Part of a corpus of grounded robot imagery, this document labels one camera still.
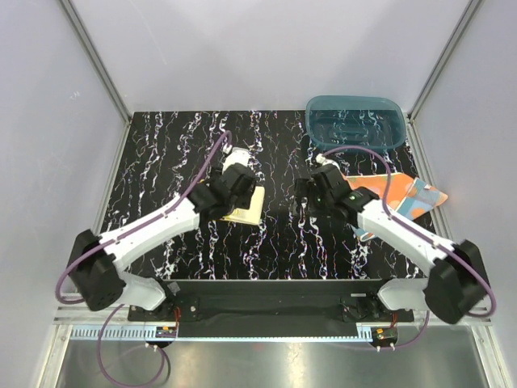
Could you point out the slotted cable duct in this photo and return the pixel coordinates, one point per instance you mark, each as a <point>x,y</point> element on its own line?
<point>342,332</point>

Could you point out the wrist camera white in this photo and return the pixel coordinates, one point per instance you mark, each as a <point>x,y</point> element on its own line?
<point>321,160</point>
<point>235,155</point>

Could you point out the aluminium frame post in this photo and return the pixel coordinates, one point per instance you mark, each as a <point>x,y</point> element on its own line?
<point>92,53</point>
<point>468,15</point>

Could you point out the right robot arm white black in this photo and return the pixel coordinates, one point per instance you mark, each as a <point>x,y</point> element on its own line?
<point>455,278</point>

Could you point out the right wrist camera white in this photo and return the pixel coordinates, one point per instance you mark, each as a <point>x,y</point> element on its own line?
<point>321,160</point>

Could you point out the orange blue dotted towel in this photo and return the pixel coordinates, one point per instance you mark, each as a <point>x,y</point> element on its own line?
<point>410,197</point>

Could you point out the teal transparent plastic bin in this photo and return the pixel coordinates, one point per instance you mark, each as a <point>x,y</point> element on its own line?
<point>373,123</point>

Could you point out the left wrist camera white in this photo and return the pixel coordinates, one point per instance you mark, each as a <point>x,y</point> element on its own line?
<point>235,155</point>

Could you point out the yellow crocodile towel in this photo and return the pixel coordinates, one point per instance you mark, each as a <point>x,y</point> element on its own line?
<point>251,216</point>

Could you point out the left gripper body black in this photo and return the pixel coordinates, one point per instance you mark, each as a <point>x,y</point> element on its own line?
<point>241,201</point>

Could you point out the aluminium front rail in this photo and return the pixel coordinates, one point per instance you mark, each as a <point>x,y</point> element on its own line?
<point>80,312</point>

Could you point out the left aluminium frame post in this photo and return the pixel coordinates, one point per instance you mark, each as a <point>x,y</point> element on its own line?
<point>92,53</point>

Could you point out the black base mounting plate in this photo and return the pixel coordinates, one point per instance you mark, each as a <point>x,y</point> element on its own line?
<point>352,301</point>

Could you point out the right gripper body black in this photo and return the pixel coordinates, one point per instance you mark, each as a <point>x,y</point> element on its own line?
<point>318,205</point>

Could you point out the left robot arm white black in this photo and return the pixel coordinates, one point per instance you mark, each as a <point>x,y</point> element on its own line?
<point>100,263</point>

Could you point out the right aluminium frame post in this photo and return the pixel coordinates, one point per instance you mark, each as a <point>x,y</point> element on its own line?
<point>468,15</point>

